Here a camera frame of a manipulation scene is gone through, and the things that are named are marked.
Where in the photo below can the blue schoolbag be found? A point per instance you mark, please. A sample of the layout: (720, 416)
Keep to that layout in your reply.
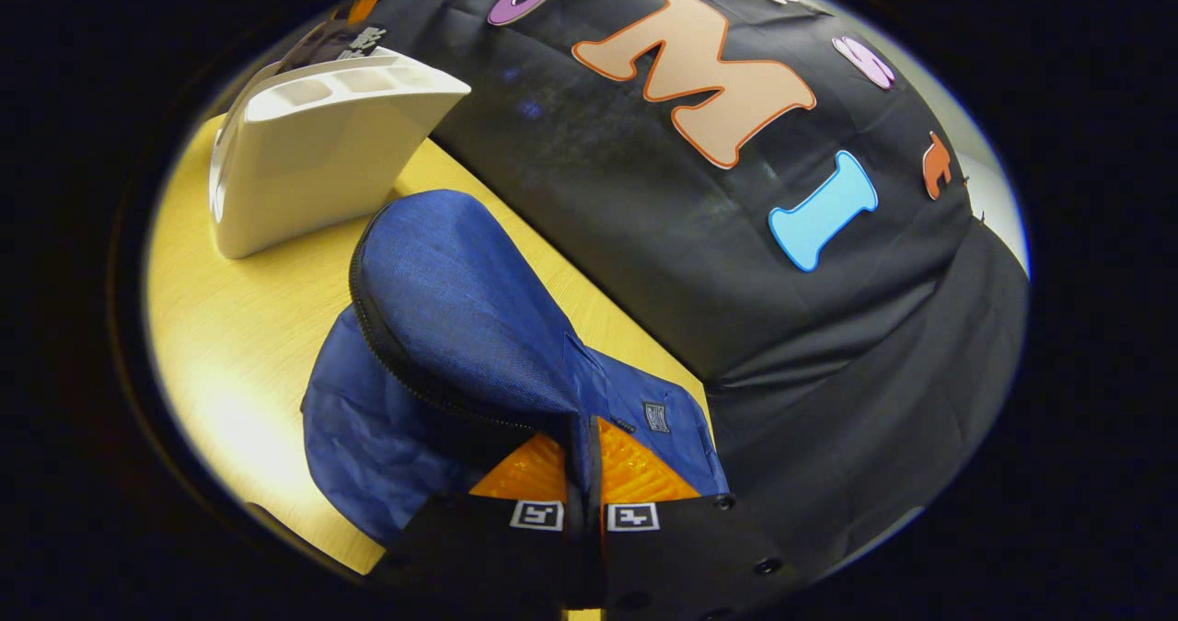
(460, 299)

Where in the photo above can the black backdrop cloth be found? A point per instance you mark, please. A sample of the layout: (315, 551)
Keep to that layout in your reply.
(644, 262)

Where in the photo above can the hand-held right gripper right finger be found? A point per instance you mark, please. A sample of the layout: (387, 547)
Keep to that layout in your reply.
(681, 557)

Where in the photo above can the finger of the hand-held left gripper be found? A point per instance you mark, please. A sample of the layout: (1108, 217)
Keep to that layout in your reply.
(368, 3)

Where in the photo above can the white bookshelf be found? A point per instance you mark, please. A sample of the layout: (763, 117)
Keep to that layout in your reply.
(313, 170)

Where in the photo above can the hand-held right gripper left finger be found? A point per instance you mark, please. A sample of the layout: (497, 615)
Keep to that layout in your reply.
(488, 557)

